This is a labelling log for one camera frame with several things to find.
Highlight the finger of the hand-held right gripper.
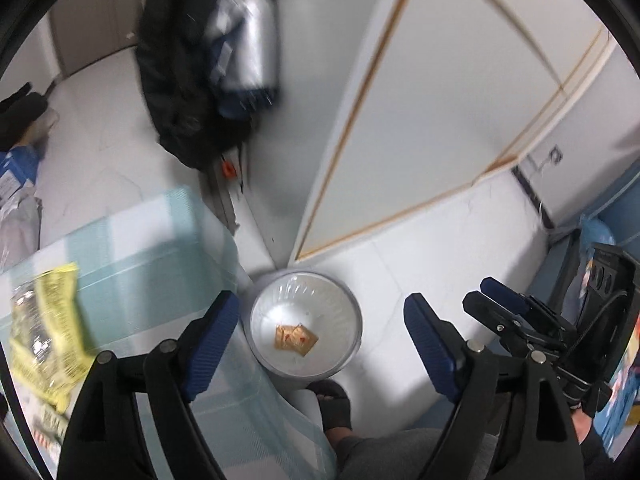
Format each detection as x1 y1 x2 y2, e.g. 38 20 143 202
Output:
462 290 532 357
479 276 577 343

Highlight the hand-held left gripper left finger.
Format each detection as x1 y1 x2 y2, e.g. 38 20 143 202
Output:
57 290 241 480

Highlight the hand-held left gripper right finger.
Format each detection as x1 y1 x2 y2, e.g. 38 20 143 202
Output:
404 293 586 480

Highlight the white round trash bin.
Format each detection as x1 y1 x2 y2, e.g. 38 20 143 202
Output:
240 270 364 398

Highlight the yellow snack bag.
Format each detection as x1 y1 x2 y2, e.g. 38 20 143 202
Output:
7 262 98 413

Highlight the person's right forearm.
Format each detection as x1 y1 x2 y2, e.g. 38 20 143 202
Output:
570 407 617 480

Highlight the orange sauce packet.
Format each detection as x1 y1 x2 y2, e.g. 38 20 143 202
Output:
274 325 301 352
292 324 320 357

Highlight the blue plastic bag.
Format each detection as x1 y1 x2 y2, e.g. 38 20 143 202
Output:
577 215 619 291

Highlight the blue printed cloth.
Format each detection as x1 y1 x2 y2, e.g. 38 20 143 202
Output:
597 305 640 453

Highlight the teal checked tablecloth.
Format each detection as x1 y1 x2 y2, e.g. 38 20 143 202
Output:
0 185 337 480

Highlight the person's foot in black slipper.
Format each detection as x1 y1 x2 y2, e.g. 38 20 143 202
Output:
307 379 354 432

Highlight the white printed packet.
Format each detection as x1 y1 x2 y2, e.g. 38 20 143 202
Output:
30 405 70 467

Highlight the white gold-trimmed wardrobe door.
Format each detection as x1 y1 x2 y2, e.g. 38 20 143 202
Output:
287 0 621 263

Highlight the grey plastic mailer bag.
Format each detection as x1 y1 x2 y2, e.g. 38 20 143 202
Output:
0 195 43 271

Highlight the black jacket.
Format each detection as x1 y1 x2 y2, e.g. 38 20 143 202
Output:
136 0 253 171

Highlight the pile of black clothes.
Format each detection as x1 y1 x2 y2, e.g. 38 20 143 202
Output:
0 82 48 148

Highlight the silver blue jacket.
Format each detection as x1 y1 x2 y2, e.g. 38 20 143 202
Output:
205 0 281 121

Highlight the room door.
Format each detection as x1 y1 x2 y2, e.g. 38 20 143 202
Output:
50 0 142 77

